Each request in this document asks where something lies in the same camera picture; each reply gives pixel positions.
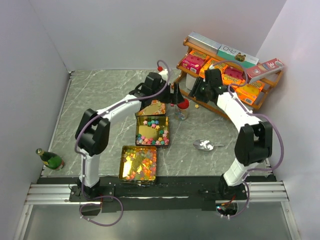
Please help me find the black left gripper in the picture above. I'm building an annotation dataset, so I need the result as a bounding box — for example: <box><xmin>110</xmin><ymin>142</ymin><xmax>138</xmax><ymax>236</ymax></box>
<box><xmin>151</xmin><ymin>81</ymin><xmax>185</xmax><ymax>105</ymax></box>

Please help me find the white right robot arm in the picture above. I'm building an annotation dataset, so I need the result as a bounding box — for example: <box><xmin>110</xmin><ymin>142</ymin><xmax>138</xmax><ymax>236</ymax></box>
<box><xmin>189</xmin><ymin>67</ymin><xmax>273</xmax><ymax>200</ymax></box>

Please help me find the teal cat box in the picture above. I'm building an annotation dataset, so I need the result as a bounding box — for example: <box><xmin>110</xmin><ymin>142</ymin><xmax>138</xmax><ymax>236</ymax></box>
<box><xmin>217</xmin><ymin>44</ymin><xmax>259</xmax><ymax>69</ymax></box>

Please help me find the clear glass jar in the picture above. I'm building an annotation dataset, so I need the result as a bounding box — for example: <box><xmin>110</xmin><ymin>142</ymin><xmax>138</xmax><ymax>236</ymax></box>
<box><xmin>174</xmin><ymin>105</ymin><xmax>188</xmax><ymax>121</ymax></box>

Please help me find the silver metal scoop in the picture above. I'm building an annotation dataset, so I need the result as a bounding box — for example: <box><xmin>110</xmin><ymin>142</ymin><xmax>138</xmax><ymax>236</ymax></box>
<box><xmin>193</xmin><ymin>139</ymin><xmax>224</xmax><ymax>152</ymax></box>

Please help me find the gold tin of star candies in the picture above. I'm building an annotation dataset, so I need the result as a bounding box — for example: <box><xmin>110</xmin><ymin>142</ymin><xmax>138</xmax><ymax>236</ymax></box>
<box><xmin>135</xmin><ymin>115</ymin><xmax>170</xmax><ymax>148</ymax></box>

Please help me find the red long box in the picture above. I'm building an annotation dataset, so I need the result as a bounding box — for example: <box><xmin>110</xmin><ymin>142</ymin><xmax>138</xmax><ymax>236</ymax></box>
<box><xmin>246</xmin><ymin>58</ymin><xmax>285</xmax><ymax>83</ymax></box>

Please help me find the orange yellow sponge box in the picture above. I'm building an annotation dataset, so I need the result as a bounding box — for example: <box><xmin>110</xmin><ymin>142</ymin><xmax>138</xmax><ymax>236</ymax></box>
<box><xmin>235</xmin><ymin>80</ymin><xmax>265</xmax><ymax>106</ymax></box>

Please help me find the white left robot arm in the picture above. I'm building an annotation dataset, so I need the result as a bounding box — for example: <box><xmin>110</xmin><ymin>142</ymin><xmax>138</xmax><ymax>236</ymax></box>
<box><xmin>74</xmin><ymin>70</ymin><xmax>184</xmax><ymax>201</ymax></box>

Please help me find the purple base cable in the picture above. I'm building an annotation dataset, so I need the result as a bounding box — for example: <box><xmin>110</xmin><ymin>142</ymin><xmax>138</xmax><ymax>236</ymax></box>
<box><xmin>79</xmin><ymin>195</ymin><xmax>124</xmax><ymax>227</ymax></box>

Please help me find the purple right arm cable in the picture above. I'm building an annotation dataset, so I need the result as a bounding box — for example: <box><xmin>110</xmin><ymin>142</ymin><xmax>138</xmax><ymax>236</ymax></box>
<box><xmin>209</xmin><ymin>59</ymin><xmax>285</xmax><ymax>218</ymax></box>

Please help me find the gold tin of stick candies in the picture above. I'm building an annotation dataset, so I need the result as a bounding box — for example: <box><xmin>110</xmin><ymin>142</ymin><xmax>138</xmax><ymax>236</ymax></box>
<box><xmin>135</xmin><ymin>100</ymin><xmax>166</xmax><ymax>117</ymax></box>

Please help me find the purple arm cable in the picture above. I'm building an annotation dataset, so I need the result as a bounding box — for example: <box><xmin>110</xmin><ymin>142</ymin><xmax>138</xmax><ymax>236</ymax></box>
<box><xmin>209</xmin><ymin>59</ymin><xmax>285</xmax><ymax>218</ymax></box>
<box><xmin>74</xmin><ymin>59</ymin><xmax>172</xmax><ymax>201</ymax></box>

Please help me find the silver long box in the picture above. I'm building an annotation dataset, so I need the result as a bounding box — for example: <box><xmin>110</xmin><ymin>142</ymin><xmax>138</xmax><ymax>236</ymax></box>
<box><xmin>187</xmin><ymin>31</ymin><xmax>222</xmax><ymax>54</ymax></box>

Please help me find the white cup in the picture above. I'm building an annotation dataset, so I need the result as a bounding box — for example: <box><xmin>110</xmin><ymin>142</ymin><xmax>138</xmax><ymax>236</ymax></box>
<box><xmin>185</xmin><ymin>74</ymin><xmax>197</xmax><ymax>91</ymax></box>

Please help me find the red jar lid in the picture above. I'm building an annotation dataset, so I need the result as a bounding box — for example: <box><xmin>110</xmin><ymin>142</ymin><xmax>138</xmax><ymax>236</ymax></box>
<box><xmin>177</xmin><ymin>98</ymin><xmax>190</xmax><ymax>110</ymax></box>

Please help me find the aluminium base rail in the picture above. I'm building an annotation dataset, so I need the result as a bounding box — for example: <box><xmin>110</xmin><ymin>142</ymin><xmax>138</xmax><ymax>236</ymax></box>
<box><xmin>24</xmin><ymin>184</ymin><xmax>75</xmax><ymax>205</ymax></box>

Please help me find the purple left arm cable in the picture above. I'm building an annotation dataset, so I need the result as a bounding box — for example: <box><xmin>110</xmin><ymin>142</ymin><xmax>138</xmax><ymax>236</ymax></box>
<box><xmin>74</xmin><ymin>59</ymin><xmax>172</xmax><ymax>201</ymax></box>

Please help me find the green champagne bottle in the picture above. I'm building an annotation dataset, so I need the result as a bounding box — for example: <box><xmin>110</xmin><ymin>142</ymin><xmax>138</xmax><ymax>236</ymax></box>
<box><xmin>35</xmin><ymin>148</ymin><xmax>65</xmax><ymax>171</ymax></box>

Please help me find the gold tin of gummy candies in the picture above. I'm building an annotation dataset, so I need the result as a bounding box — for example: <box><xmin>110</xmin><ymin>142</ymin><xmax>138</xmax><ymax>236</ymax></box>
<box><xmin>118</xmin><ymin>145</ymin><xmax>157</xmax><ymax>184</ymax></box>

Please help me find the wooden two-tier shelf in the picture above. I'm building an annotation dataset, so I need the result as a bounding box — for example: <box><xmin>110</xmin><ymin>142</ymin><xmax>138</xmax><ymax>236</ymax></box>
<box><xmin>175</xmin><ymin>37</ymin><xmax>284</xmax><ymax>119</ymax></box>

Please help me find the pink orange sponge box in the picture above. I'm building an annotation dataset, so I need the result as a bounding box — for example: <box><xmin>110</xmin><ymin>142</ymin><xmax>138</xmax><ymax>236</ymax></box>
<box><xmin>221</xmin><ymin>66</ymin><xmax>244</xmax><ymax>85</ymax></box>

